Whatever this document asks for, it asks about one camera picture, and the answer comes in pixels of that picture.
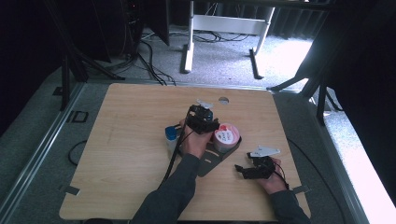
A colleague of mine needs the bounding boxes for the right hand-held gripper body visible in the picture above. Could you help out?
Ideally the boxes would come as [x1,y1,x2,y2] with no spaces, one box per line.
[245,146,281,180]

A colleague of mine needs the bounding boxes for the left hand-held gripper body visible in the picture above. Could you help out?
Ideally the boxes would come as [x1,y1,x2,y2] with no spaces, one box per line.
[185,99,220,135]

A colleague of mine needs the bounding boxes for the dark grey slotted tray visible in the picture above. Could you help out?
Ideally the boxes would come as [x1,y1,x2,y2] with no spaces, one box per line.
[197,136,243,178]

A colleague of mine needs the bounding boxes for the pink jar with white label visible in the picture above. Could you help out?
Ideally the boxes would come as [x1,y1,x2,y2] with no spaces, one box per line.
[212,122,241,154]

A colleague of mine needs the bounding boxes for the person's right hand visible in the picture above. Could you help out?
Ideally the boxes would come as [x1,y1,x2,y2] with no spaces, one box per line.
[256,157,290,196]

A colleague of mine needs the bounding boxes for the person's left hand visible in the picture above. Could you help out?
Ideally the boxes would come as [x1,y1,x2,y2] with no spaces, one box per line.
[179,120,215,160]

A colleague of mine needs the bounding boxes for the blue small object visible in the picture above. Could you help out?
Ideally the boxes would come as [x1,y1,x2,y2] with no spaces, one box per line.
[164,125,182,161]

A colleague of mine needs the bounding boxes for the grey tape strip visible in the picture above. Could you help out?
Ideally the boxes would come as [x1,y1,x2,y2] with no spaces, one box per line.
[291,185,311,195]
[58,184,81,197]

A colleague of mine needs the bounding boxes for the black metal stand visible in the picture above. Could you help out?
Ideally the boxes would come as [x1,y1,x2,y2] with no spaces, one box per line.
[266,73,344,126]

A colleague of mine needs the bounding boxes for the black tripod stand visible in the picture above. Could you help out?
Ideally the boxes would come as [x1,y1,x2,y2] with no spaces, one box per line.
[43,0,126,112]

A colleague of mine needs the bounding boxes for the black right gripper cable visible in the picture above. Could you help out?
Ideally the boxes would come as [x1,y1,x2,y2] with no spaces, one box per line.
[273,160,290,190]

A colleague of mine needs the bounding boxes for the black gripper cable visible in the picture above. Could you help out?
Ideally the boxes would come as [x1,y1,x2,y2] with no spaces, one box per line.
[273,160,290,190]
[158,123,189,189]

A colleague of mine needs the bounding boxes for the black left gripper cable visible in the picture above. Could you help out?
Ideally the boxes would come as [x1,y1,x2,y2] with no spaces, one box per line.
[158,123,189,189]

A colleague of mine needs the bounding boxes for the long black floor cable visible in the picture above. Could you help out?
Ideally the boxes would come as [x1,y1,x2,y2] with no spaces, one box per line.
[287,137,347,224]

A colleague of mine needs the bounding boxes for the black floor cables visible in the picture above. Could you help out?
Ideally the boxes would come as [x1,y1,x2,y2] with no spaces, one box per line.
[136,29,177,87]

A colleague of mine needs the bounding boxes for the white desk frame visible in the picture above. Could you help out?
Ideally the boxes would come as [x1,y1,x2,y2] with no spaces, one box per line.
[179,0,276,80]

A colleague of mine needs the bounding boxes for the black square bracket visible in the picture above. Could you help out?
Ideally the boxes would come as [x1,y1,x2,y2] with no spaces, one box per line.
[72,109,90,123]

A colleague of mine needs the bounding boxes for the black looped floor cable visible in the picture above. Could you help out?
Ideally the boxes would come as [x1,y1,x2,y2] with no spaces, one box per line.
[67,139,89,166]

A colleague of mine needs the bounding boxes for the metal floor rail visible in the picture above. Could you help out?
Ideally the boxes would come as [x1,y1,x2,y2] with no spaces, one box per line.
[0,82,86,217]

